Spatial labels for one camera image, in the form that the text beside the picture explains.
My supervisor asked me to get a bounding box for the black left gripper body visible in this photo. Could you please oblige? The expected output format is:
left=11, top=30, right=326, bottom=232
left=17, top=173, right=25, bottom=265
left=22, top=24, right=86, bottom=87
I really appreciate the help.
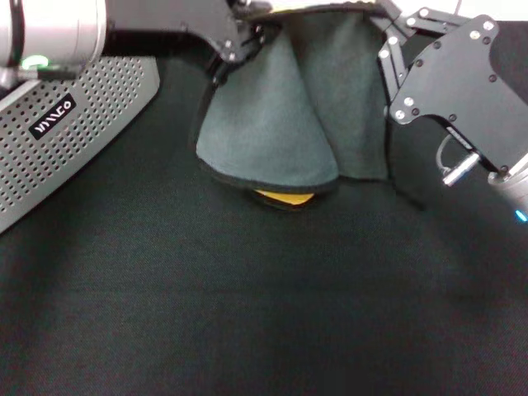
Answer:
left=103, top=0, right=245, bottom=64

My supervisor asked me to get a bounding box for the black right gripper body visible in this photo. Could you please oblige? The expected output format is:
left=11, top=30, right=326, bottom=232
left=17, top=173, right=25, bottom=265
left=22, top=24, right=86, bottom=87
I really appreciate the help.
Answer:
left=389, top=14, right=528, bottom=175

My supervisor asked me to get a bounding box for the grey towel with black hem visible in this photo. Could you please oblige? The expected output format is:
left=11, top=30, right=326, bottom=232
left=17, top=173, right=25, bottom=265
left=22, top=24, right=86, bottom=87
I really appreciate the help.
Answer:
left=194, top=2, right=392, bottom=212

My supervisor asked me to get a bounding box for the grey perforated storage box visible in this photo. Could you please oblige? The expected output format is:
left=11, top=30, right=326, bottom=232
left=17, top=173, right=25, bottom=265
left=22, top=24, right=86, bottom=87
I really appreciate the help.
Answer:
left=0, top=55, right=161, bottom=234

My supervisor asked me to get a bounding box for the black tablecloth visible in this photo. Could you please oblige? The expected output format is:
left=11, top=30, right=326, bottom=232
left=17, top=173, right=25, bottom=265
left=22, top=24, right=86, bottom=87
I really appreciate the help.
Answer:
left=0, top=16, right=528, bottom=396

